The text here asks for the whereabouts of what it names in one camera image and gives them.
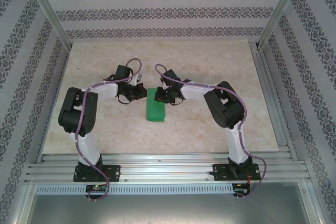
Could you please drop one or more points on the grey metal sheet panel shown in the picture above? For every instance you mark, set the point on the grey metal sheet panel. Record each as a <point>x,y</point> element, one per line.
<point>168,211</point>

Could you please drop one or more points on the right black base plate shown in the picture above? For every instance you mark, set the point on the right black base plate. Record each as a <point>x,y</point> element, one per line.
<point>219,172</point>

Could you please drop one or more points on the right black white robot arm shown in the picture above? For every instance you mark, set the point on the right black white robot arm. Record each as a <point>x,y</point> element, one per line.
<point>225,108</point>

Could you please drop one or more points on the right aluminium frame post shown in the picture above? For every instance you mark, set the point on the right aluminium frame post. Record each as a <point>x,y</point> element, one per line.
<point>284,6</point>

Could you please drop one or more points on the left small circuit board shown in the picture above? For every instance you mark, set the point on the left small circuit board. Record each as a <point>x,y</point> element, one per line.
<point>95,187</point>

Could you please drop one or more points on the aluminium frame post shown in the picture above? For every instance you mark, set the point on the aluminium frame post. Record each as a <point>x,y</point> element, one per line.
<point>284,6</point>
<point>46,6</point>

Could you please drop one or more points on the aluminium mounting rail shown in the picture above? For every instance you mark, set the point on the aluminium mounting rail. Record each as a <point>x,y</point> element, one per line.
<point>168,171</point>

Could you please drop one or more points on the small circuit board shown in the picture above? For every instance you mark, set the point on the small circuit board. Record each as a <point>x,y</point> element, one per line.
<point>240,189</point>
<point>95,187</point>

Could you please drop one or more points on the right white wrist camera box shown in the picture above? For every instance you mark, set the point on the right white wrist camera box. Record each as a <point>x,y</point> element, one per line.
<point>163,85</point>

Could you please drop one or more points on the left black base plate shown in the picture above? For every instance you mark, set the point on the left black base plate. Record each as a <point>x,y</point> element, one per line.
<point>115,172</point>

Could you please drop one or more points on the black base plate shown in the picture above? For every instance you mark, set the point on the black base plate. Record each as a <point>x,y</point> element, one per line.
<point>115,172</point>
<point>219,172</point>

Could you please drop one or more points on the green square paper sheet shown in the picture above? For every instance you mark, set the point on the green square paper sheet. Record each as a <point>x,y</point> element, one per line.
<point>155,111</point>

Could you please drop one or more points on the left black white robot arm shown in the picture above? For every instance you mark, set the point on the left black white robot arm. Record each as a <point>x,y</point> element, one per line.
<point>78,108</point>

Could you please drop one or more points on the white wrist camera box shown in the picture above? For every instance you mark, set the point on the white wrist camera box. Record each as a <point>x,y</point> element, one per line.
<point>135,79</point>
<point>163,85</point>

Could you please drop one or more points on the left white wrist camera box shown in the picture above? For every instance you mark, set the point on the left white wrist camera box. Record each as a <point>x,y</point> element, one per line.
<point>135,79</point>

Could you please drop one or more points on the aluminium side rail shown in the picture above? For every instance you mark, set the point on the aluminium side rail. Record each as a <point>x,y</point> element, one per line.
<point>265,77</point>

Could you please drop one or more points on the left aluminium frame post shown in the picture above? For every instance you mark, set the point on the left aluminium frame post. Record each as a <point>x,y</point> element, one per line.
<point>46,6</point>

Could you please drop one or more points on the right small circuit board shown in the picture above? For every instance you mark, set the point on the right small circuit board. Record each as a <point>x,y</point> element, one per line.
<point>240,189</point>

